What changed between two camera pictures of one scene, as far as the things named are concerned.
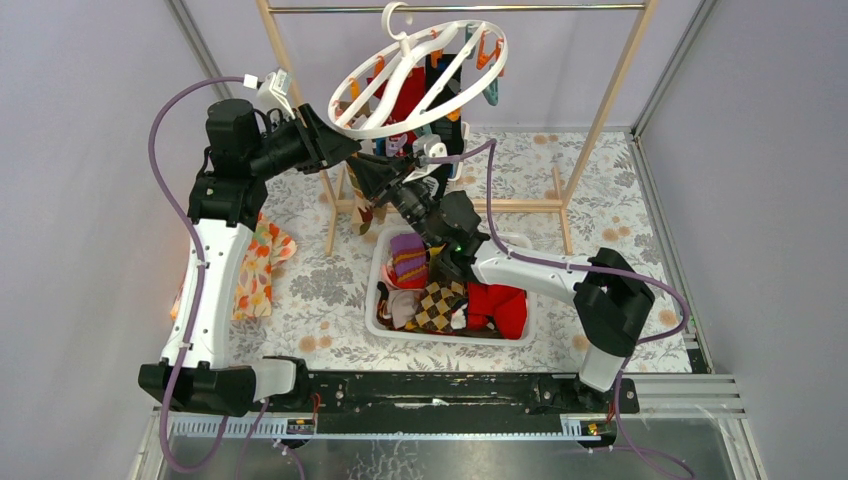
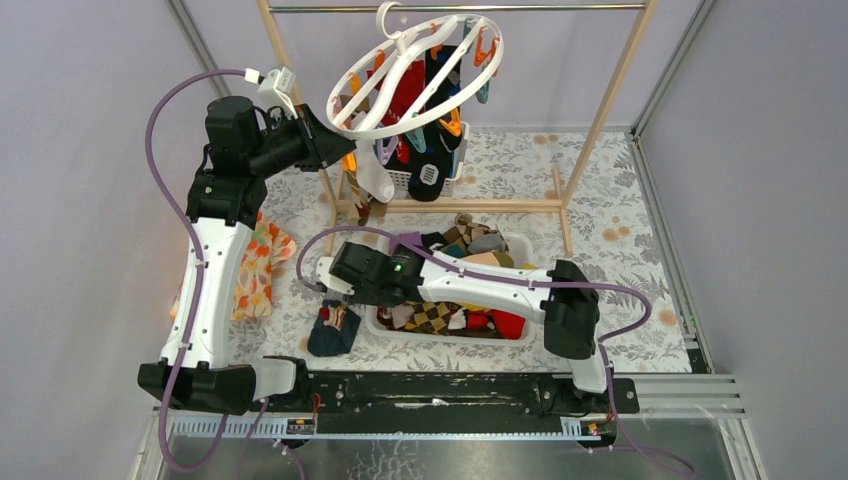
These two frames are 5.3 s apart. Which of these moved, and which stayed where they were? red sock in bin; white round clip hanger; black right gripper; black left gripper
Moved: black right gripper
Stayed: red sock in bin; black left gripper; white round clip hanger
